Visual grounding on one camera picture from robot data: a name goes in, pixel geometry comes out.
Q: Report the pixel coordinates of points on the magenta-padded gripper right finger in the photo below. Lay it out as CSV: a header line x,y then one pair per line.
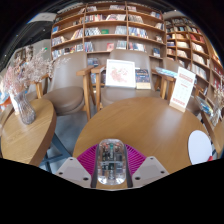
x,y
136,160

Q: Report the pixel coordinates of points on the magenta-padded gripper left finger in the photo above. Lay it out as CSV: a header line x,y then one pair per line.
x,y
87,160

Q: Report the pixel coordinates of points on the transparent computer mouse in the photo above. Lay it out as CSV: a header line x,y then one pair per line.
x,y
111,163

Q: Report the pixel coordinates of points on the white mouse pad red rest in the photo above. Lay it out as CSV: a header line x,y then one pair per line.
x,y
199,146

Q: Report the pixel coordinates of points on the round wooden side table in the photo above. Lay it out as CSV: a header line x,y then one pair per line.
x,y
30,140
216,133

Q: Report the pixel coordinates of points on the glass vase with pink flowers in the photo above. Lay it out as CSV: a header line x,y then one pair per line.
x,y
25,110

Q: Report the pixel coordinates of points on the dark book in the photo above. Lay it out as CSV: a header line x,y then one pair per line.
x,y
143,79

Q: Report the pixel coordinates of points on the white sign on wooden stand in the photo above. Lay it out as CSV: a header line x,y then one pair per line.
x,y
182,88

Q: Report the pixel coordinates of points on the stack of books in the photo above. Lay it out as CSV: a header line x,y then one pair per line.
x,y
205,106

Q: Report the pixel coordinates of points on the white framed floral picture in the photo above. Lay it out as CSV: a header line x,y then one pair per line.
x,y
120,73

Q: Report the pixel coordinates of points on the light blue book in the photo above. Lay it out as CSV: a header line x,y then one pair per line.
x,y
165,71

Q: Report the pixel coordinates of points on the small white card sign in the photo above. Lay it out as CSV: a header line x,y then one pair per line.
x,y
12,103

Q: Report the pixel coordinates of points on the flat wooden bookshelf with books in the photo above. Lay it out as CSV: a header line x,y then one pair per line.
x,y
106,31

